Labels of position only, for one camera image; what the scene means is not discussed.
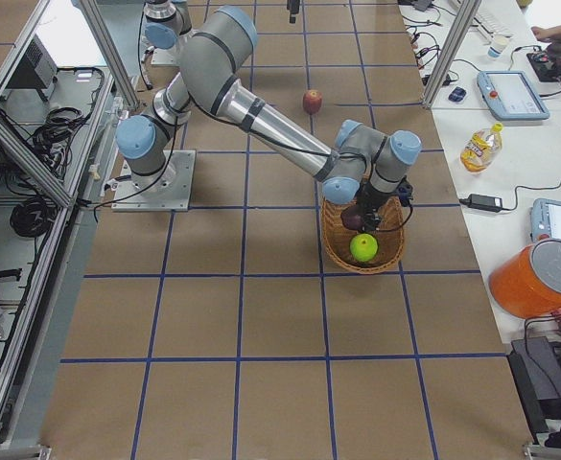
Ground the paper cup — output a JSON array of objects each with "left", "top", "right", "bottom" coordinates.
[{"left": 486, "top": 34, "right": 510, "bottom": 59}]

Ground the green apple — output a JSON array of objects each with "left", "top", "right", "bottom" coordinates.
[{"left": 349, "top": 233, "right": 379, "bottom": 263}]

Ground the left teach pendant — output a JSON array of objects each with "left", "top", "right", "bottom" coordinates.
[{"left": 477, "top": 71, "right": 549, "bottom": 121}]

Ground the dark blue pouch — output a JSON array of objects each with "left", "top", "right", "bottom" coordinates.
[{"left": 448, "top": 87, "right": 467, "bottom": 104}]

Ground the dark red apple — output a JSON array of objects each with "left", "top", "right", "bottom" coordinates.
[{"left": 340, "top": 205, "right": 364, "bottom": 232}]

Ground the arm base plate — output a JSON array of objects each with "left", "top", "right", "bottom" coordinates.
[
  {"left": 111, "top": 149, "right": 197, "bottom": 212},
  {"left": 151, "top": 45, "right": 179, "bottom": 67}
]

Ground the right teach pendant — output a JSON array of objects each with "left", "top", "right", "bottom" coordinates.
[{"left": 530, "top": 198, "right": 561, "bottom": 242}]

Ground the teach pendant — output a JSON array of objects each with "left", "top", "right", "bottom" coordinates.
[
  {"left": 477, "top": 71, "right": 549, "bottom": 121},
  {"left": 530, "top": 198, "right": 561, "bottom": 242}
]

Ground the orange juice bottle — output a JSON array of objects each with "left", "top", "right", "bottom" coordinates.
[{"left": 459, "top": 122, "right": 503, "bottom": 173}]

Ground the black power adapter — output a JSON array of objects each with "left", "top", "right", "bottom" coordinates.
[{"left": 459, "top": 194, "right": 503, "bottom": 213}]

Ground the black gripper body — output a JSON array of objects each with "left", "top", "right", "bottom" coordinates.
[{"left": 356, "top": 176, "right": 413, "bottom": 225}]

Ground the brown paper table mat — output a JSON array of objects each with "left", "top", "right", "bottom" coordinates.
[{"left": 40, "top": 1, "right": 529, "bottom": 459}]

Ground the orange bucket with lid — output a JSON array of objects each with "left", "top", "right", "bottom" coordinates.
[{"left": 488, "top": 239, "right": 561, "bottom": 319}]

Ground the wicker basket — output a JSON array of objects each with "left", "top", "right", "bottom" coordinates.
[{"left": 321, "top": 196, "right": 406, "bottom": 274}]

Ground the aluminium frame post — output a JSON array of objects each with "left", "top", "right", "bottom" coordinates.
[{"left": 422, "top": 0, "right": 481, "bottom": 109}]

